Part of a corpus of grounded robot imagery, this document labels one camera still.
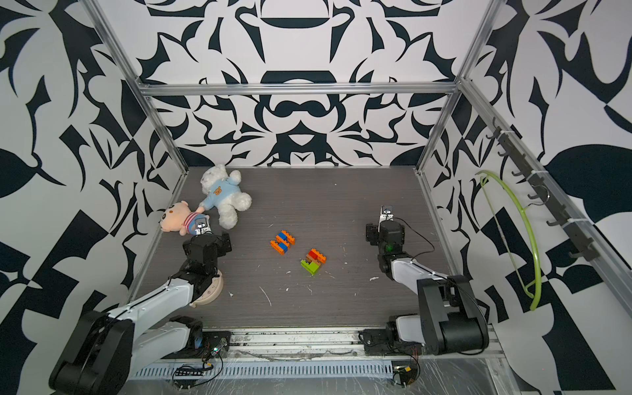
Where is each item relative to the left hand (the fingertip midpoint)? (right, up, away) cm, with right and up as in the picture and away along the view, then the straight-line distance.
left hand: (207, 232), depth 87 cm
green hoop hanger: (+90, -1, -19) cm, 92 cm away
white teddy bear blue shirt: (+1, +13, +12) cm, 18 cm away
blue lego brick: (+26, -6, +6) cm, 27 cm away
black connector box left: (+2, -38, -17) cm, 42 cm away
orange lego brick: (+23, -7, +6) cm, 25 cm away
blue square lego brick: (+25, -2, +7) cm, 26 cm away
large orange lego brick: (+40, -10, +2) cm, 41 cm away
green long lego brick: (+36, -12, 0) cm, 38 cm away
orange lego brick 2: (+26, -5, +7) cm, 27 cm away
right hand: (+63, +4, +5) cm, 64 cm away
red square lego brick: (+37, -9, +3) cm, 38 cm away
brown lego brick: (+36, -10, +2) cm, 37 cm away
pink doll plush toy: (-14, +5, +6) cm, 16 cm away
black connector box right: (+64, -38, -16) cm, 76 cm away
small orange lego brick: (+28, -3, +7) cm, 29 cm away
